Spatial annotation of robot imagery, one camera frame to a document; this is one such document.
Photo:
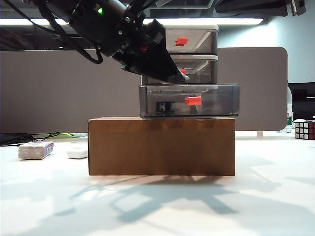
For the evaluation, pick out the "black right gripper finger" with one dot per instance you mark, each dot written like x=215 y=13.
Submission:
x=251 y=6

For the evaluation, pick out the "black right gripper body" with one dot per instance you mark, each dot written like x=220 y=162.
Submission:
x=296 y=9

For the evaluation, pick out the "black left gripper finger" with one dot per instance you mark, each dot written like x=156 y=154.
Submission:
x=157 y=64

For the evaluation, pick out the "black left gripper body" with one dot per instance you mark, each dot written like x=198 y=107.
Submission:
x=110 y=27

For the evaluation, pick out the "brown cardboard box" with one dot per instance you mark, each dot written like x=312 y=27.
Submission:
x=160 y=147

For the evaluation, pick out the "black office chair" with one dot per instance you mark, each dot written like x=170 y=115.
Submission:
x=302 y=103

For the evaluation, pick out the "grey desk partition panel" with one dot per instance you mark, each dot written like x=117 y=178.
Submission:
x=49 y=98

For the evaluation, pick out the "clear plastic bottle green label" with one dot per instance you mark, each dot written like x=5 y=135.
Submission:
x=289 y=115

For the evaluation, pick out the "green flat object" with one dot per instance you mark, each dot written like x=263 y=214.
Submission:
x=66 y=135

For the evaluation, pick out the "white earbud case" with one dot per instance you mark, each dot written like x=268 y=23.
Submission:
x=76 y=153

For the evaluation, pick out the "black Rubik's cube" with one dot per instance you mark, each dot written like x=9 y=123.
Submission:
x=306 y=130

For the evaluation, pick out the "white tissue pack purple label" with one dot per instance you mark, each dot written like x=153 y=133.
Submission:
x=34 y=150

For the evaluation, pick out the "black flat device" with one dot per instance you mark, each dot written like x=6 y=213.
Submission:
x=12 y=138

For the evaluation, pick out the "white plastic drawer cabinet frame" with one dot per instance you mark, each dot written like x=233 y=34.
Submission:
x=192 y=56

